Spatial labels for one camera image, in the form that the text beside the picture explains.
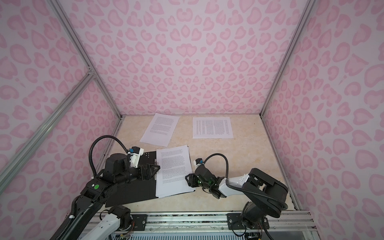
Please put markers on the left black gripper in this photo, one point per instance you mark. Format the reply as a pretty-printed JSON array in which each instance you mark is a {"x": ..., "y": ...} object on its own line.
[{"x": 149, "y": 174}]

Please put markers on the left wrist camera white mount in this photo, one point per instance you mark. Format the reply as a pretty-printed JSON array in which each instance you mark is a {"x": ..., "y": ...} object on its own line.
[{"x": 135, "y": 153}]

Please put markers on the aluminium frame post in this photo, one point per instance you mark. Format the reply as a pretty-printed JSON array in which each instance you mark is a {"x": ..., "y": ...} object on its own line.
[
  {"x": 296, "y": 36},
  {"x": 64, "y": 20}
]

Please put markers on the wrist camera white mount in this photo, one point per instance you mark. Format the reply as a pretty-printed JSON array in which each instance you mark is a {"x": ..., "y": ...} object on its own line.
[
  {"x": 135, "y": 153},
  {"x": 198, "y": 162}
]

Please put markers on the aluminium frame diagonal bar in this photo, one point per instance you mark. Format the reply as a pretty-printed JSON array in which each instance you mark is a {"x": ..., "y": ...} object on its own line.
[{"x": 19, "y": 160}]

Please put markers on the aluminium frame right post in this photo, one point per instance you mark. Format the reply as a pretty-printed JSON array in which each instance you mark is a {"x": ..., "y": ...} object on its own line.
[{"x": 296, "y": 36}]

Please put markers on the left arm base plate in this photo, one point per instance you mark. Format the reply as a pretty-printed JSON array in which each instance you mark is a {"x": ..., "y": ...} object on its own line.
[{"x": 135, "y": 222}]

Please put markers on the blue A4 clip folder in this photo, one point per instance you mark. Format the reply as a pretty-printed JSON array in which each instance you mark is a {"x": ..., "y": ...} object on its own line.
[{"x": 136, "y": 191}]

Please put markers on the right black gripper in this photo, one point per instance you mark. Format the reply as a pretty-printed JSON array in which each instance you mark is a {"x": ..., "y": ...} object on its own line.
[{"x": 192, "y": 179}]

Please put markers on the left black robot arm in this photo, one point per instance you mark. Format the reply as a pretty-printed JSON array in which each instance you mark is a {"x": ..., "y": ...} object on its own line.
[{"x": 119, "y": 184}]

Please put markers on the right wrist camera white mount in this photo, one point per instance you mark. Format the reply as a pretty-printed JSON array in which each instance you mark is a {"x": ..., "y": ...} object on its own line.
[{"x": 198, "y": 162}]

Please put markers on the aluminium frame left post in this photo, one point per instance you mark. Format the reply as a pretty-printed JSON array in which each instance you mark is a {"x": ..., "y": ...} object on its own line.
[{"x": 64, "y": 20}]

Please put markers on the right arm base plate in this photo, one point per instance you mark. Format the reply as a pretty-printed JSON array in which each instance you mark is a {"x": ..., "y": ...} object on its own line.
[{"x": 236, "y": 221}]

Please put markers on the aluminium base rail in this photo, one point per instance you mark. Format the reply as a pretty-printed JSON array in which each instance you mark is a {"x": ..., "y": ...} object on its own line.
[{"x": 291, "y": 225}]

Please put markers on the printed sheet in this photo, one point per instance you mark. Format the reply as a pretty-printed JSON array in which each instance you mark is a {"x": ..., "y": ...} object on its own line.
[
  {"x": 175, "y": 165},
  {"x": 212, "y": 128},
  {"x": 160, "y": 130}
]

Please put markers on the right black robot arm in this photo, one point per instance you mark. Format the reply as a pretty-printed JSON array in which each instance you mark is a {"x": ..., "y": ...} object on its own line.
[{"x": 267, "y": 196}]

